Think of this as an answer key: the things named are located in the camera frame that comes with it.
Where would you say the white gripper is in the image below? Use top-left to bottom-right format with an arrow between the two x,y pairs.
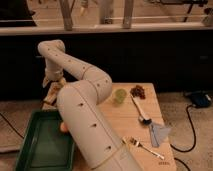
42,70 -> 66,105

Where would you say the orange fruit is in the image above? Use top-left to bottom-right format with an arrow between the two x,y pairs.
60,122 -> 68,133

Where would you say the metal fork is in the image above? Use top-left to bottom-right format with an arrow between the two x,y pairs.
130,138 -> 165,160

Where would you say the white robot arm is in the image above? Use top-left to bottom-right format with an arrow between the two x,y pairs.
38,40 -> 142,171

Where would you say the green plastic tray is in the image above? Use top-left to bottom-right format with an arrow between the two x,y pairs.
14,110 -> 75,171

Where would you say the brown grape bunch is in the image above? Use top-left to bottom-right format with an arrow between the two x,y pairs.
130,85 -> 146,99

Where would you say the green plastic cup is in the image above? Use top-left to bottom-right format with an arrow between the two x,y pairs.
115,89 -> 127,104

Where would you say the black cable left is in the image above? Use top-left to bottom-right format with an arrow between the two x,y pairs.
0,112 -> 25,140

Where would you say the black power adapter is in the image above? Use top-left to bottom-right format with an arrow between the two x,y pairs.
190,92 -> 212,108

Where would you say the black cable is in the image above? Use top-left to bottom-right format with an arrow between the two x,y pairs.
170,104 -> 198,171
0,112 -> 25,140

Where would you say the metal spoon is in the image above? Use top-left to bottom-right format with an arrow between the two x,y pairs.
131,97 -> 151,125

